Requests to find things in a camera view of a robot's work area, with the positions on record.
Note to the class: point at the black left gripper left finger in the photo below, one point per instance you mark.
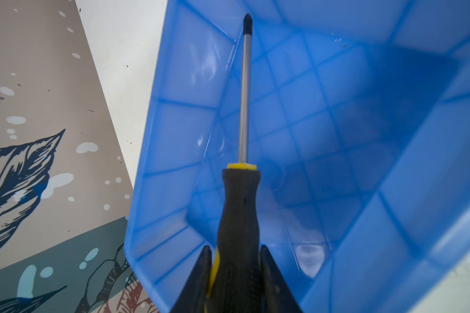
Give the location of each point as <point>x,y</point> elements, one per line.
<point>193,296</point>

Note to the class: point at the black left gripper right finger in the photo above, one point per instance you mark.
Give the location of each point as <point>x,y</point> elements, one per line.
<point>277,297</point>

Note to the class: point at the black yellow handled screwdriver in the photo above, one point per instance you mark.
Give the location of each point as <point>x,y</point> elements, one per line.
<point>236,278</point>

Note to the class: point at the blue plastic bin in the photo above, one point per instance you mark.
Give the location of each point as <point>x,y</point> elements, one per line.
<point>359,123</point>

